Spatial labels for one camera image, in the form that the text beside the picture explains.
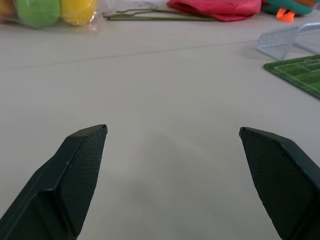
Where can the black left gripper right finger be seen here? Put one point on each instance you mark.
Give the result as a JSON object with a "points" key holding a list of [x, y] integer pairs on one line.
{"points": [[280, 180]]}

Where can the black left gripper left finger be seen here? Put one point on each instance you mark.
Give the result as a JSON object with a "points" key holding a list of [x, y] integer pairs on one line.
{"points": [[75, 180]]}

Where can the white toy soccer goal net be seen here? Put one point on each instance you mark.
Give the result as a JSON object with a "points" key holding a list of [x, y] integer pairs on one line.
{"points": [[287, 41]]}

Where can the clear plastic bag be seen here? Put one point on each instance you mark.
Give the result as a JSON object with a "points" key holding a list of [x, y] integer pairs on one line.
{"points": [[95, 20]]}

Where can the green soccer field mat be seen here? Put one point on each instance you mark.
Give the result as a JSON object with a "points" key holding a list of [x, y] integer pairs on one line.
{"points": [[301, 72]]}

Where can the green flower stem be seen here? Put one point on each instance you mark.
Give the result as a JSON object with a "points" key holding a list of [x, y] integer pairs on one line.
{"points": [[160, 18]]}

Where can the yellow fuzzy ball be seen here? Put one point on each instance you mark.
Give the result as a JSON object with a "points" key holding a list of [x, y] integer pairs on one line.
{"points": [[77, 11]]}

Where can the orange fuzzy ball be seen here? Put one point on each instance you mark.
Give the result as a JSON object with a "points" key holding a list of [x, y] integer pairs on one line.
{"points": [[6, 7]]}

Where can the red folded cloth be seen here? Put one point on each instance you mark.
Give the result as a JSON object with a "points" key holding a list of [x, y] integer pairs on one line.
{"points": [[225, 8]]}

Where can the green fuzzy ball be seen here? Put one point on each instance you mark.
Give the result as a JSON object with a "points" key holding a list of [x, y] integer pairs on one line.
{"points": [[37, 12]]}

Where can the teal and orange toy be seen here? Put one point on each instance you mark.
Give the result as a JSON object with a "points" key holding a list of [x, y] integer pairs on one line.
{"points": [[287, 7]]}

